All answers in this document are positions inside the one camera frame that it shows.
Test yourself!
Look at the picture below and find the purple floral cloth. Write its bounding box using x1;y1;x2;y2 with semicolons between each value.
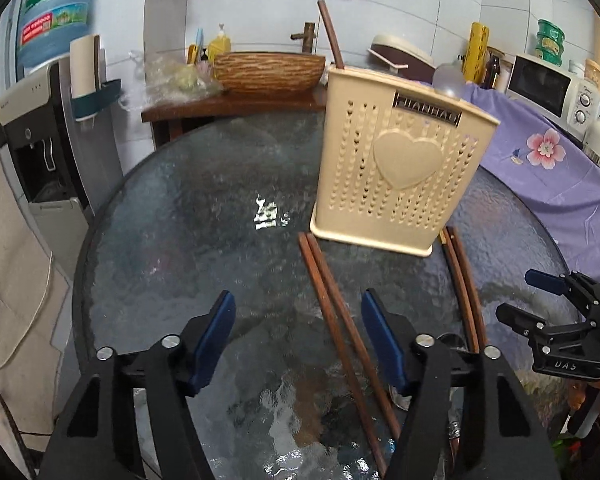
420;80;600;291

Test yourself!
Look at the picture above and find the beige perforated utensil holder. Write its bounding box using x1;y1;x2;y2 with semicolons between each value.
310;66;501;259

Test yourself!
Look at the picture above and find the woven pattern wash basin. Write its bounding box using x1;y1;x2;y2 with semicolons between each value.
212;51;327;96

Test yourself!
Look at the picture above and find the yellow soap pump bottle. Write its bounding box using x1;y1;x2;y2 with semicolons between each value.
207;24;231;63

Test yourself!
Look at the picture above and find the beige and brown rice cooker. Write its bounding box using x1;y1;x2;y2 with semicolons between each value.
367;34;436;83

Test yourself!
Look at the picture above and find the bamboo style brass faucet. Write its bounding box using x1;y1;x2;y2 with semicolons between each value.
291;22;317;55

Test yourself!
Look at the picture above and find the brown wooden chopstick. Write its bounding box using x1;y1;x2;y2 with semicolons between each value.
450;226;487;350
443;230;476;353
317;0;346;71
298;233;388;480
306;232;402;441

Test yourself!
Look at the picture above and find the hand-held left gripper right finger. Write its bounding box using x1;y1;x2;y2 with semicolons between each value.
361;288;563;480

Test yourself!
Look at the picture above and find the brown glass bottle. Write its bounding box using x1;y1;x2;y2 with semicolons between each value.
482;52;501;91

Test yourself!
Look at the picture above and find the white water dispenser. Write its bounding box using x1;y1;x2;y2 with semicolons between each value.
0;57;98;281

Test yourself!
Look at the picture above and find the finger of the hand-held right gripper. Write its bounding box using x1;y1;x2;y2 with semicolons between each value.
495;301;600;356
524;268;600;321

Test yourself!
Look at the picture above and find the white microwave oven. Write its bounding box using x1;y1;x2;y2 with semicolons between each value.
505;52;600;133

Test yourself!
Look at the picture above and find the yellow wrap roll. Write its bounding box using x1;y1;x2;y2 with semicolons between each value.
462;22;491;86

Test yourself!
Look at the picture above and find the blue water jug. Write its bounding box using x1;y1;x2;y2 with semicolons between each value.
16;0;98;68

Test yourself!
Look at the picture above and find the white cable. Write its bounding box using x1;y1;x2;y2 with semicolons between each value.
0;255;56;376

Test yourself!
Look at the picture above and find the clear plastic bag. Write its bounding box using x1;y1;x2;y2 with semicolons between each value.
130;50;223;103

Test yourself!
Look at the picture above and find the white rice paddle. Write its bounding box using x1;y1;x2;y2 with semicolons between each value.
370;45;411;71

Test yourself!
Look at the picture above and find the teal and white roll holder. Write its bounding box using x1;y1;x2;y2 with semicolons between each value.
70;77;123;123

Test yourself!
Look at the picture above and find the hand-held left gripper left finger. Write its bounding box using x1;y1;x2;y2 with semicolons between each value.
39;290;237;480

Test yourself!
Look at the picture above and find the stack of green cans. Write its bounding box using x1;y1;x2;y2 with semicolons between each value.
534;19;566;67

